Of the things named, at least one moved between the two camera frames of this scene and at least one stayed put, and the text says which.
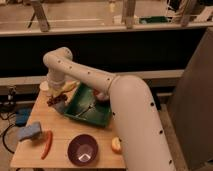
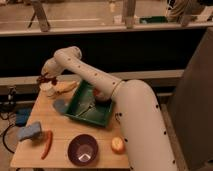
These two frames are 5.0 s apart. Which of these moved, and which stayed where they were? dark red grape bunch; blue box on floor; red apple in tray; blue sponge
Moved: dark red grape bunch
Stayed: red apple in tray; blue box on floor; blue sponge
